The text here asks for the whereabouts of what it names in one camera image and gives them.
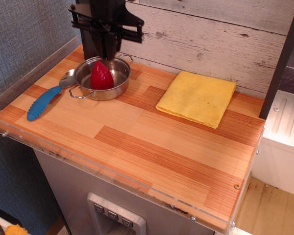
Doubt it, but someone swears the small steel pot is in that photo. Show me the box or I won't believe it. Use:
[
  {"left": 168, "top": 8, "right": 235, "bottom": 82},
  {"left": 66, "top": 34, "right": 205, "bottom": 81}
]
[{"left": 69, "top": 54, "right": 134, "bottom": 101}]

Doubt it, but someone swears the yellow folded cloth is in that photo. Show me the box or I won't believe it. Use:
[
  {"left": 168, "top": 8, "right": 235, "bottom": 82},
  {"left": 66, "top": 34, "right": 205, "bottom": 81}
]
[{"left": 156, "top": 71, "right": 236, "bottom": 129}]

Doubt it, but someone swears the silver dispenser panel with buttons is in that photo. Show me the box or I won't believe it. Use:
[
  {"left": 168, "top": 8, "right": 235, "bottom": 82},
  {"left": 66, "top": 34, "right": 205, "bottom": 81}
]
[{"left": 87, "top": 192, "right": 147, "bottom": 235}]

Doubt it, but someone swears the dark vertical post left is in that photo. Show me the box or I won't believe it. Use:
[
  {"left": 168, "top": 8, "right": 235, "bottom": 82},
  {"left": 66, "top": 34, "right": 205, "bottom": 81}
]
[{"left": 75, "top": 0, "right": 98, "bottom": 60}]

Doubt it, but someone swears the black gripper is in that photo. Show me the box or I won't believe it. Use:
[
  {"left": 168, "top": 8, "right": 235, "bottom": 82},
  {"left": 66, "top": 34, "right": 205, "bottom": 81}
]
[{"left": 69, "top": 0, "right": 144, "bottom": 60}]

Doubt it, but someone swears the dark vertical post right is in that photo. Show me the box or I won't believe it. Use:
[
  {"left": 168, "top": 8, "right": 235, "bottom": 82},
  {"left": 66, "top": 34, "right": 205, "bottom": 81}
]
[{"left": 259, "top": 18, "right": 294, "bottom": 119}]

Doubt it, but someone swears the blue handled metal spoon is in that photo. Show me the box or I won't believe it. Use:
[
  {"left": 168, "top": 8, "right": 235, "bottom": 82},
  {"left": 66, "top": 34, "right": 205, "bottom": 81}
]
[{"left": 27, "top": 69, "right": 75, "bottom": 121}]

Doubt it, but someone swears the red toy pepper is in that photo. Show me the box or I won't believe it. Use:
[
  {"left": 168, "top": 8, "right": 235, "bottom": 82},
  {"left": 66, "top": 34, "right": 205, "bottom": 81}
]
[{"left": 91, "top": 61, "right": 114, "bottom": 90}]

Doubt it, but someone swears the white toy sink unit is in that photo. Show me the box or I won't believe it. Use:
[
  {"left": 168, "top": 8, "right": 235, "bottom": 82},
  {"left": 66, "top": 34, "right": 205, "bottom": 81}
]
[{"left": 251, "top": 91, "right": 294, "bottom": 194}]

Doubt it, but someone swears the clear acrylic edge guard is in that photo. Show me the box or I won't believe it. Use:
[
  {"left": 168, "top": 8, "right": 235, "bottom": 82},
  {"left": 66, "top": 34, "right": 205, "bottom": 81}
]
[{"left": 0, "top": 111, "right": 264, "bottom": 234}]

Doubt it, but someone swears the grey toy cabinet front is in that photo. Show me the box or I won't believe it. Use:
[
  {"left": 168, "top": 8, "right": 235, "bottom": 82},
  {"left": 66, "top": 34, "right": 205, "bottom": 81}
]
[{"left": 34, "top": 150, "right": 214, "bottom": 235}]

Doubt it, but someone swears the dark vertical post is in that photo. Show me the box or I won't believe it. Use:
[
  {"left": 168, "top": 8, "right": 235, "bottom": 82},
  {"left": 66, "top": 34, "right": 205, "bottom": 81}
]
[
  {"left": 259, "top": 18, "right": 294, "bottom": 119},
  {"left": 75, "top": 0, "right": 98, "bottom": 60}
]

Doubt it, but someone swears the yellow object bottom left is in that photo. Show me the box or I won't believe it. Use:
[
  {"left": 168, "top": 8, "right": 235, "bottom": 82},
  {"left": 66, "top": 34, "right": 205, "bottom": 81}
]
[{"left": 0, "top": 224, "right": 29, "bottom": 235}]

